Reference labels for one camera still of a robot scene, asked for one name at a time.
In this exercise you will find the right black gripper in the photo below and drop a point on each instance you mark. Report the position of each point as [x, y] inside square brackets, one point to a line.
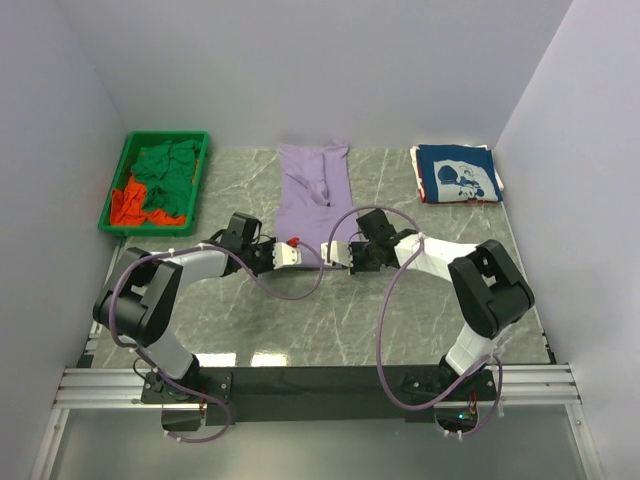
[357, 267]

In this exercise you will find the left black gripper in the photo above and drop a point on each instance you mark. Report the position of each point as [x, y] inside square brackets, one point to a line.
[269, 244]

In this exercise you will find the purple t shirt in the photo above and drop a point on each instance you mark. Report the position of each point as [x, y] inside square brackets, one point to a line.
[315, 193]

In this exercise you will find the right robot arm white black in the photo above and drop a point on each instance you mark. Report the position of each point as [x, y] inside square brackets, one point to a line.
[491, 291]

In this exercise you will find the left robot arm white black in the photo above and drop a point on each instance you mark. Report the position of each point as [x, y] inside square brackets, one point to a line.
[137, 301]

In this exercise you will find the white folded t shirt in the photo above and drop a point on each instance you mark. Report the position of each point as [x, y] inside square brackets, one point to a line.
[415, 166]

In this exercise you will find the navy printed folded t shirt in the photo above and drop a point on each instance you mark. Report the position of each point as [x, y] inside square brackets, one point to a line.
[459, 174]

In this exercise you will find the green t shirt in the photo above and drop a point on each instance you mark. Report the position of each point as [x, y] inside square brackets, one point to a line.
[167, 171]

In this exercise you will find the orange t shirt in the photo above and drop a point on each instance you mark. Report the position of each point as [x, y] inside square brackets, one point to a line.
[127, 208]

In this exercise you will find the green plastic bin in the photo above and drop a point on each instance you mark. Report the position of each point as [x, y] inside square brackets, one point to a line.
[133, 145]

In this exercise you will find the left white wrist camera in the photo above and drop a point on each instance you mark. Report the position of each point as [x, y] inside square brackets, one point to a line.
[285, 255]

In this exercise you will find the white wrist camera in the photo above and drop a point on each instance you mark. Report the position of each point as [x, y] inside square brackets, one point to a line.
[285, 255]
[337, 254]

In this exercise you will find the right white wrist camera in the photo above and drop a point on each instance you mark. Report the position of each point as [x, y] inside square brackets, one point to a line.
[337, 254]

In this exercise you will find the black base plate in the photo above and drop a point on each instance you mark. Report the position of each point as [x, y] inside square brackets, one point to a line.
[270, 394]

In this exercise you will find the aluminium rail frame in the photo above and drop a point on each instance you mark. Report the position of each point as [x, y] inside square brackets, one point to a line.
[98, 428]

